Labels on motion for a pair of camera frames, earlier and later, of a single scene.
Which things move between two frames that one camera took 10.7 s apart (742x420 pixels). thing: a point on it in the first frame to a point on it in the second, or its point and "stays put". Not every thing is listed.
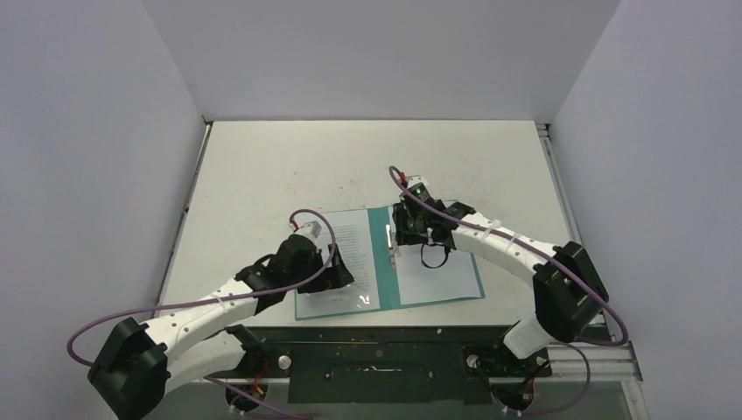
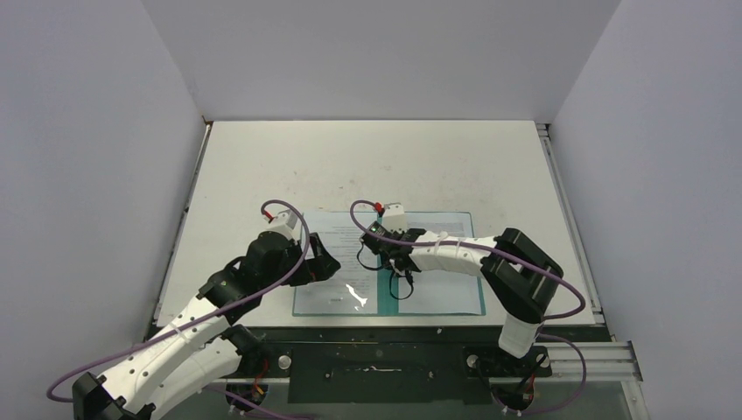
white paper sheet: (351, 233) stays put
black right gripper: (407, 222) to (395, 262)
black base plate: (452, 364) stays put
